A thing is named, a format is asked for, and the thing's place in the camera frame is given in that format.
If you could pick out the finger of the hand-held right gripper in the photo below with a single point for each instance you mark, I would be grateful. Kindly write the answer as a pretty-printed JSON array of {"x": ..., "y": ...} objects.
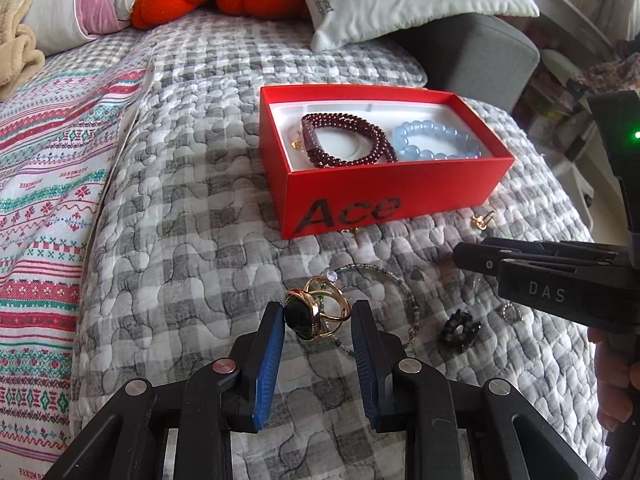
[
  {"x": 550, "y": 292},
  {"x": 530, "y": 252}
]

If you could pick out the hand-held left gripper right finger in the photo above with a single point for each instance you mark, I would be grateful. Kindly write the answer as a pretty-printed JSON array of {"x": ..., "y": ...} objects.
[{"x": 369, "y": 370}]

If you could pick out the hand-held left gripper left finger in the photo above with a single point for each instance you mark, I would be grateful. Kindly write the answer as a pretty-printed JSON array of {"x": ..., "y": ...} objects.
[{"x": 266, "y": 370}]

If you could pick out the red cardboard box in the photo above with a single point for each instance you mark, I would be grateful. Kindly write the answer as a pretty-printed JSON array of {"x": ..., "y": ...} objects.
[{"x": 360, "y": 200}]

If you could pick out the person's right hand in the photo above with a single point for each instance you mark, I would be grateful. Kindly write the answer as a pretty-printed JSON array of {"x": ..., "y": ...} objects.
[{"x": 617, "y": 380}]

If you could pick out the small gold earring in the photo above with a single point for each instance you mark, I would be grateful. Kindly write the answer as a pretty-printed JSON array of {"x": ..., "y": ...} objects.
[{"x": 482, "y": 220}]

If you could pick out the floral cloth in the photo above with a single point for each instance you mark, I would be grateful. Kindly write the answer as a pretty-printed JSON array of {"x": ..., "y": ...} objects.
[{"x": 607, "y": 74}]

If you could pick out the grey upholstered ottoman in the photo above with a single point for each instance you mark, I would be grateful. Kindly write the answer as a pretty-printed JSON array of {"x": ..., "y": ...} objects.
[{"x": 480, "y": 55}]

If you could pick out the grey checked quilt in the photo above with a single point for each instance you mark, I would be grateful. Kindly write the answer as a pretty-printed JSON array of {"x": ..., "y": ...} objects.
[{"x": 200, "y": 200}]

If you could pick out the striped patterned blanket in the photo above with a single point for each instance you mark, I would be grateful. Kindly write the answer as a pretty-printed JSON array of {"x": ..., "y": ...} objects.
[{"x": 45, "y": 210}]

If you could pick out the beige fleece cloth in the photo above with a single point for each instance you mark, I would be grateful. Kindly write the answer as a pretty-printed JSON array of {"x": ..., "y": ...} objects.
[{"x": 15, "y": 55}]

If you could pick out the pink and grey pillow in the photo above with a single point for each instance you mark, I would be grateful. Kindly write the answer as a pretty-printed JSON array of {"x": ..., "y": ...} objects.
[{"x": 65, "y": 5}]

